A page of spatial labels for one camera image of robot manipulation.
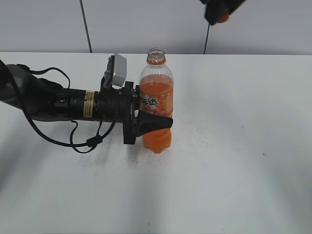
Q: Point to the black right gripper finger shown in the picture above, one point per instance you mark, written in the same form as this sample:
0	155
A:
214	9

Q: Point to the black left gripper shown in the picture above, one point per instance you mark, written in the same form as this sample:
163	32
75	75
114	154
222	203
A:
118	106

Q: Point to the orange bottle cap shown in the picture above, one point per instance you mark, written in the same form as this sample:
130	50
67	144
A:
224	18

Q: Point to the orange soda plastic bottle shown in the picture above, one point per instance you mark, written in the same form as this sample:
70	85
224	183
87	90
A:
156	84

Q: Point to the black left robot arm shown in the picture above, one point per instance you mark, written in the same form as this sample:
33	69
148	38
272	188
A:
44	100

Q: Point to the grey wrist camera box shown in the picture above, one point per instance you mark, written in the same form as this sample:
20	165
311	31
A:
116	71

